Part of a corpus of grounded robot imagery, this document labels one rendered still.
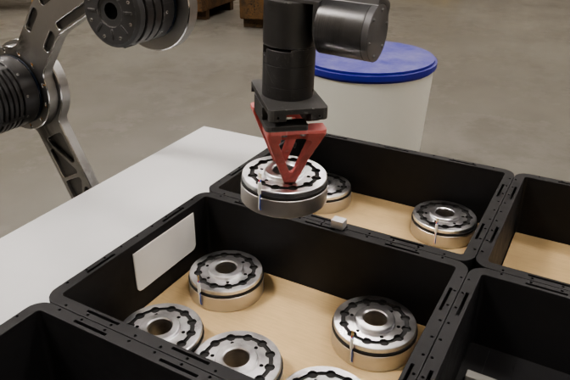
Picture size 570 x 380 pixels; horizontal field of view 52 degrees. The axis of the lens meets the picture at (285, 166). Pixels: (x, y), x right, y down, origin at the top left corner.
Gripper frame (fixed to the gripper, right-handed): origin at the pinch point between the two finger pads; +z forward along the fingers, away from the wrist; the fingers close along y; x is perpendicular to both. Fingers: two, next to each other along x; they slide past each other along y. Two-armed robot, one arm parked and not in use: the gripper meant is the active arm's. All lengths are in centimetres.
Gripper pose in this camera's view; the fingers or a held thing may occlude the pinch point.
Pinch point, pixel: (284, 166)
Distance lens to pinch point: 69.4
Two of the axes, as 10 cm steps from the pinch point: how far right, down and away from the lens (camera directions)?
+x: -9.7, 0.7, -2.2
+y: -2.3, -4.4, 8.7
